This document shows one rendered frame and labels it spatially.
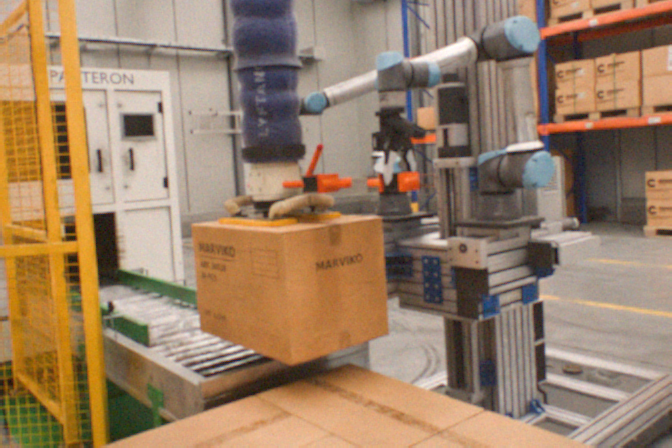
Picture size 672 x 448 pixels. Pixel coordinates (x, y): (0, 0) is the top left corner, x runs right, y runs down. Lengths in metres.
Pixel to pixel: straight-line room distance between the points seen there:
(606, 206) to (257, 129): 9.04
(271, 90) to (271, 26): 0.21
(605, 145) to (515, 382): 8.33
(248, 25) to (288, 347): 1.04
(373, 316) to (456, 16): 1.17
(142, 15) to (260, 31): 9.81
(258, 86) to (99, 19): 9.54
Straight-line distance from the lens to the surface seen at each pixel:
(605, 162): 10.68
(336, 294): 1.94
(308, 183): 1.94
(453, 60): 2.00
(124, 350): 2.64
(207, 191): 11.98
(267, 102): 2.06
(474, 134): 2.36
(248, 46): 2.09
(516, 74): 2.00
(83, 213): 2.61
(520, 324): 2.56
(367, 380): 2.11
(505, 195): 2.11
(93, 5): 11.56
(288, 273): 1.82
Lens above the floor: 1.27
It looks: 3 degrees down
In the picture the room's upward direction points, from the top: 3 degrees counter-clockwise
